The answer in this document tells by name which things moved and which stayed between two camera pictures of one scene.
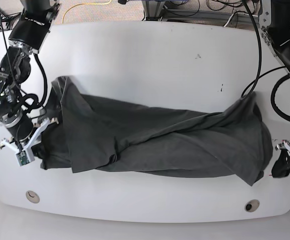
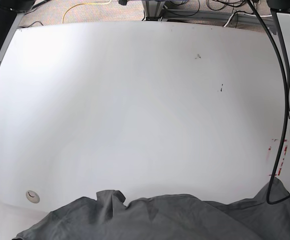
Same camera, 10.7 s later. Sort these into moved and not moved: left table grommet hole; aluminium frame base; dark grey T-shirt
Moved: dark grey T-shirt
Not moved: left table grommet hole; aluminium frame base
